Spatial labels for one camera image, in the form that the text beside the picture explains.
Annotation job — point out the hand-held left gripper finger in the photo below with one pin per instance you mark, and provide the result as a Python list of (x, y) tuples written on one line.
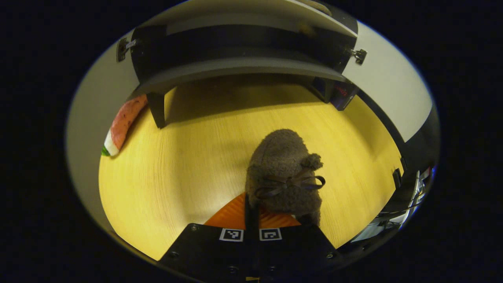
[(255, 236), (248, 236)]

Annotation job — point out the dark box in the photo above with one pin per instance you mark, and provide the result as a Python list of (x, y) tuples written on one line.
[(338, 94)]

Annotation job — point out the brown fuzzy shoe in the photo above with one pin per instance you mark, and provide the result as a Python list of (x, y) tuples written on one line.
[(281, 165)]

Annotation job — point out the white shoe cabinet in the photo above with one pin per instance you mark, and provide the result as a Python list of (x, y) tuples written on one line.
[(235, 65)]

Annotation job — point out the watermelon slice toy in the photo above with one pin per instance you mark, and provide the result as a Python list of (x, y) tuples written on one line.
[(123, 122)]

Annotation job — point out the black table clamp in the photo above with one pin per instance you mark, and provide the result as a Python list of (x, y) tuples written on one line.
[(397, 179)]

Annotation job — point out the metal door hinge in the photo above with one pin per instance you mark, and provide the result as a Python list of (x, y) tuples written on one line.
[(123, 47), (358, 56)]

